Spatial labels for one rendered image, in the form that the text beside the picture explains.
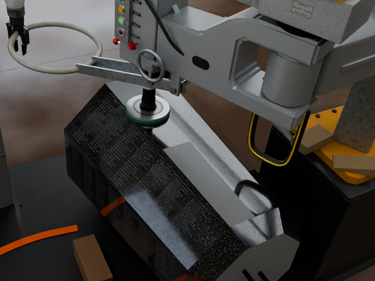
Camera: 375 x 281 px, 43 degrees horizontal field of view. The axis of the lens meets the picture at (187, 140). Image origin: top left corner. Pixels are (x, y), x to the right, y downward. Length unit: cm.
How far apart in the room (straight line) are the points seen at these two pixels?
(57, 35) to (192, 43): 301
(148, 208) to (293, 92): 81
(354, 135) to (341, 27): 101
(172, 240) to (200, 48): 78
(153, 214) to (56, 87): 217
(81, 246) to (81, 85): 175
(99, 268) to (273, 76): 137
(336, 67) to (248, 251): 77
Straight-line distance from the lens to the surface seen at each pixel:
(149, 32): 201
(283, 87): 175
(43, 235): 288
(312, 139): 239
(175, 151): 215
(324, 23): 157
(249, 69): 195
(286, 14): 162
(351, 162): 238
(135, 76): 224
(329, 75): 185
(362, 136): 247
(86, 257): 261
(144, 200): 213
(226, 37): 179
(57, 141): 348
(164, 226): 204
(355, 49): 190
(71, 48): 458
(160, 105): 237
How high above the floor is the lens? 222
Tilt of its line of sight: 39 degrees down
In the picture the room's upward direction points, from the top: 8 degrees clockwise
